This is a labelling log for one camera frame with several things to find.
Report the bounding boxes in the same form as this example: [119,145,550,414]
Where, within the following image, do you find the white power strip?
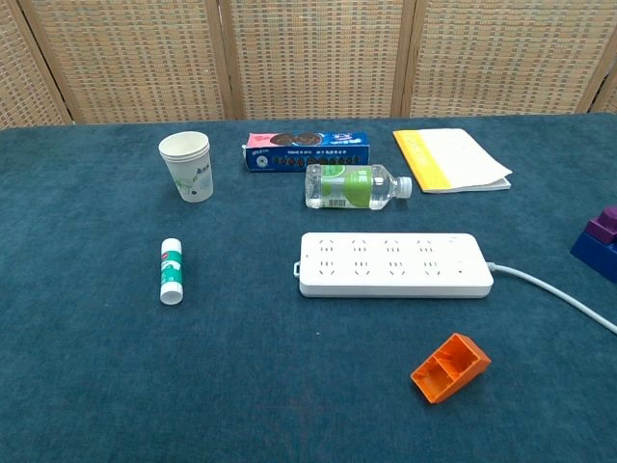
[292,232,496,299]

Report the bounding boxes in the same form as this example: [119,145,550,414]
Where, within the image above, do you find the clear water bottle green label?
[304,163,414,210]

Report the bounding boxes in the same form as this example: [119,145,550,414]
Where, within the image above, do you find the blue cookie box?
[244,131,371,173]

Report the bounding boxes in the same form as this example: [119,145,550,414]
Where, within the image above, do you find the stacked white paper cups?
[157,130,215,204]

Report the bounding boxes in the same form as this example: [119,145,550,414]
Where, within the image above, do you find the white green glue stick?
[159,237,184,306]

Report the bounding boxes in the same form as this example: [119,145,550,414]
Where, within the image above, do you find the teal tablecloth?
[0,112,617,463]

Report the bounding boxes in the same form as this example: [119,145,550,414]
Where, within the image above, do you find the yellow white booklet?
[391,127,514,195]

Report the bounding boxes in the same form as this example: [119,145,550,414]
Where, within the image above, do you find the woven folding screen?
[0,0,617,130]

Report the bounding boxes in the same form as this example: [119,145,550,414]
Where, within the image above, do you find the orange plastic compartment box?
[410,332,493,405]

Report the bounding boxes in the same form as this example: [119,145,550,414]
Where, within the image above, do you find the blue plastic block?
[569,231,617,285]

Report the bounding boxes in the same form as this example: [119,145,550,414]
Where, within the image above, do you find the purple plastic block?
[585,204,617,245]

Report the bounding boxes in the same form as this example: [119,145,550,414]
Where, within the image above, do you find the white power cable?
[486,261,617,336]

